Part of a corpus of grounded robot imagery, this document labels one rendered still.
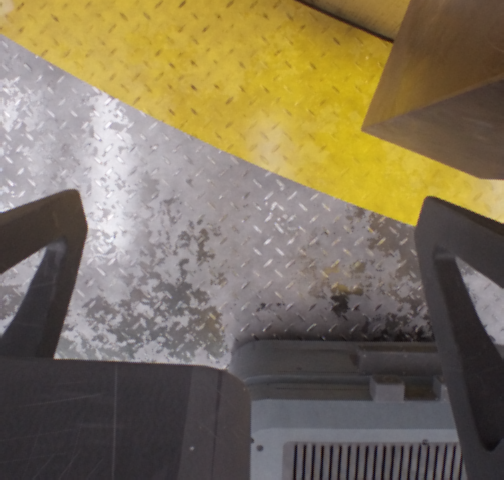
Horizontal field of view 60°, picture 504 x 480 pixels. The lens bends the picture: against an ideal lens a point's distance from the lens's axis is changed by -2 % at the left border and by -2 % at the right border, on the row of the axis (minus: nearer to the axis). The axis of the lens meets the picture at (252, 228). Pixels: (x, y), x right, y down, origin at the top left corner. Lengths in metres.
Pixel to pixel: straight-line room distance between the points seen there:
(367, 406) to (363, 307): 0.25
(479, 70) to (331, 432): 0.47
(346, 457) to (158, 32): 0.70
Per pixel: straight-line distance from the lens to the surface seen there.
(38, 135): 0.86
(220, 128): 0.78
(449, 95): 0.28
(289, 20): 0.81
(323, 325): 0.83
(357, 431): 0.62
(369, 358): 0.69
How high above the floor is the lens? 0.77
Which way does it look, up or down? 83 degrees down
